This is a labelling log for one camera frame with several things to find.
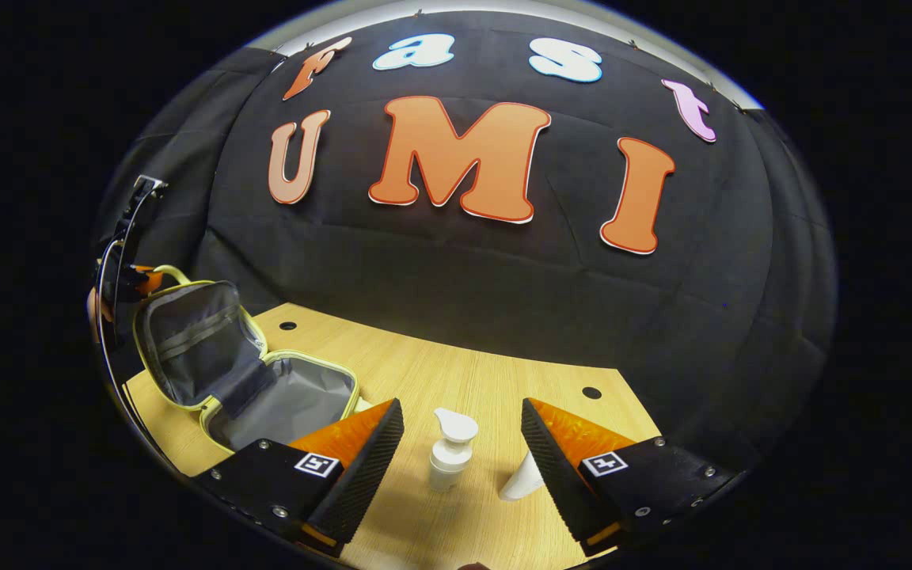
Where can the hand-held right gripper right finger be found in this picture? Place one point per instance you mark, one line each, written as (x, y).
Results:
(555, 475)

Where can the pale yellow suitcase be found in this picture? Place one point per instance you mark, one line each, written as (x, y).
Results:
(298, 396)

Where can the white squeeze tube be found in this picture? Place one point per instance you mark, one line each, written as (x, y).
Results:
(523, 483)

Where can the white pump bottle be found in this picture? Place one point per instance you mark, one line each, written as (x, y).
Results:
(450, 463)

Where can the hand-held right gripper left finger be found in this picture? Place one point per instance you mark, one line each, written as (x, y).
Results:
(365, 471)

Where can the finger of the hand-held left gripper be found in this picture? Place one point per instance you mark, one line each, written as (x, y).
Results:
(149, 279)

